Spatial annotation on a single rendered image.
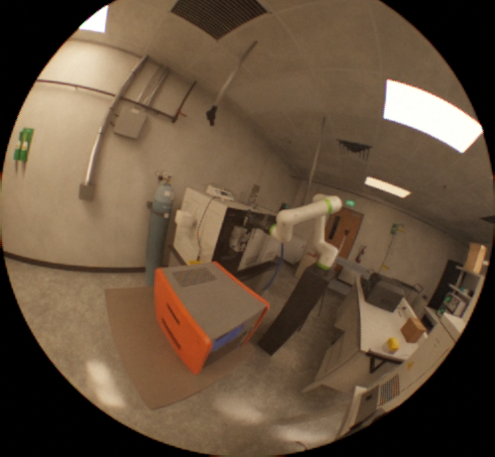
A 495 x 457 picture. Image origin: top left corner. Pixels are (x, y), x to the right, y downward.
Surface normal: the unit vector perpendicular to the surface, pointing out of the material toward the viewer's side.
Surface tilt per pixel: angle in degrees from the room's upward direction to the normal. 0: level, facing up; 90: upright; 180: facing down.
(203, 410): 0
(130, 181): 90
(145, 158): 90
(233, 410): 0
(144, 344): 0
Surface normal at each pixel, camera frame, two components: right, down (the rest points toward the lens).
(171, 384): 0.32, -0.94
